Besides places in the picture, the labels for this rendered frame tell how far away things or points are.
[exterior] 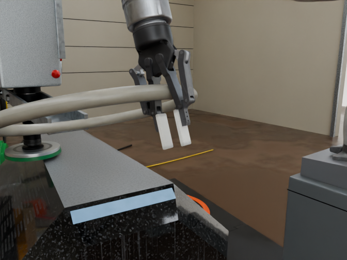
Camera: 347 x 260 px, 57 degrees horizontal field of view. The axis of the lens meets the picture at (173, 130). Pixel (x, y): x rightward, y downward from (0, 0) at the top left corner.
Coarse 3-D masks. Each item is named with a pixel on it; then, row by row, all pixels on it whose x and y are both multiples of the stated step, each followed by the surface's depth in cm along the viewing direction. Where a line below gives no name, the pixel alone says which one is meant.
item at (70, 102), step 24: (72, 96) 54; (96, 96) 54; (120, 96) 55; (144, 96) 57; (168, 96) 61; (0, 120) 57; (24, 120) 56; (72, 120) 97; (96, 120) 99; (120, 120) 100
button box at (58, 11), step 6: (54, 0) 119; (60, 0) 120; (54, 6) 120; (60, 6) 121; (60, 12) 121; (60, 18) 121; (60, 24) 122; (60, 30) 122; (60, 36) 123; (60, 42) 123; (60, 48) 123; (60, 54) 124
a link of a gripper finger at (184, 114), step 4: (192, 100) 59; (184, 104) 60; (188, 104) 60; (184, 108) 60; (180, 112) 60; (184, 112) 60; (180, 116) 60; (184, 116) 60; (188, 116) 61; (184, 120) 60; (188, 120) 61; (184, 124) 60; (188, 124) 61
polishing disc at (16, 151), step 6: (18, 144) 138; (48, 144) 138; (54, 144) 138; (6, 150) 130; (12, 150) 130; (18, 150) 130; (24, 150) 130; (30, 150) 130; (36, 150) 130; (42, 150) 130; (48, 150) 130; (54, 150) 131; (12, 156) 125; (18, 156) 124; (24, 156) 124; (30, 156) 125; (36, 156) 125
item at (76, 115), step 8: (0, 88) 142; (8, 96) 129; (16, 96) 120; (48, 96) 124; (16, 104) 121; (72, 112) 105; (80, 112) 100; (32, 120) 105; (40, 120) 97; (48, 120) 91; (56, 120) 106; (64, 120) 107
